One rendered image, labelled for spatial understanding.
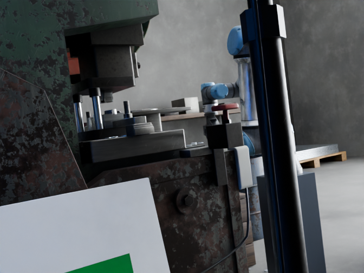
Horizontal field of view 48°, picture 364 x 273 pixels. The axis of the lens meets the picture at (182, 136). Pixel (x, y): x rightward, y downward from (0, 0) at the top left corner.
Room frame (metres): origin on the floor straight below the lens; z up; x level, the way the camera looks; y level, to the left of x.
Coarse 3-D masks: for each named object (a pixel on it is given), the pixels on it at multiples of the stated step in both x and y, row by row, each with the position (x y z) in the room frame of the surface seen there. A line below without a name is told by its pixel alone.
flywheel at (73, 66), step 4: (68, 56) 1.66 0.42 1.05; (68, 60) 1.63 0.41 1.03; (72, 60) 1.64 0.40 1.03; (76, 60) 1.65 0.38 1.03; (68, 64) 1.63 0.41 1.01; (72, 64) 1.63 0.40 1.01; (76, 64) 1.64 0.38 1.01; (72, 68) 1.63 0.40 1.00; (76, 68) 1.64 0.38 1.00; (72, 72) 1.63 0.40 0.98; (76, 72) 1.64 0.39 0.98; (72, 76) 1.68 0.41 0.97; (76, 76) 1.72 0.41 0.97
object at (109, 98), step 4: (104, 92) 1.32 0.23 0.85; (108, 92) 1.33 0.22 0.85; (100, 96) 1.35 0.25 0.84; (104, 96) 1.33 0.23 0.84; (108, 96) 1.33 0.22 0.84; (112, 96) 1.35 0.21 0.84; (100, 100) 1.36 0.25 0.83; (104, 100) 1.36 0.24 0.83; (108, 100) 1.33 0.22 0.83; (112, 100) 1.35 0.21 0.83
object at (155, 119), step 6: (156, 108) 1.39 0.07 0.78; (168, 108) 1.39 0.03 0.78; (174, 108) 1.41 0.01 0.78; (180, 108) 1.42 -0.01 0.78; (186, 108) 1.43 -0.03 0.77; (132, 114) 1.32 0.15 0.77; (138, 114) 1.33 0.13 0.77; (144, 114) 1.36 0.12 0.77; (150, 114) 1.38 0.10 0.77; (156, 114) 1.39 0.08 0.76; (150, 120) 1.38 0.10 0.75; (156, 120) 1.39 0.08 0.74; (156, 126) 1.39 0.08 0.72
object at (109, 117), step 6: (102, 114) 1.27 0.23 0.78; (108, 114) 1.27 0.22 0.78; (114, 114) 1.28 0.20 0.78; (120, 114) 1.29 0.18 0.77; (90, 120) 1.36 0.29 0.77; (102, 120) 1.27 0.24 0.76; (108, 120) 1.27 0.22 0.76; (114, 120) 1.28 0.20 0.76; (90, 126) 1.36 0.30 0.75; (108, 126) 1.27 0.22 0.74
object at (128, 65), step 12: (84, 36) 1.31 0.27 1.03; (84, 48) 1.32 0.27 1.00; (96, 48) 1.26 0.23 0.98; (108, 48) 1.28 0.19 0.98; (120, 48) 1.31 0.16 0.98; (132, 48) 1.33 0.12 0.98; (84, 60) 1.33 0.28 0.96; (96, 60) 1.26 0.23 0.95; (108, 60) 1.28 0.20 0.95; (120, 60) 1.30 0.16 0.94; (132, 60) 1.35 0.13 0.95; (84, 72) 1.34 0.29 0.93; (96, 72) 1.26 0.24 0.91; (108, 72) 1.28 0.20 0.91; (120, 72) 1.30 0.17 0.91; (132, 72) 1.32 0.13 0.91
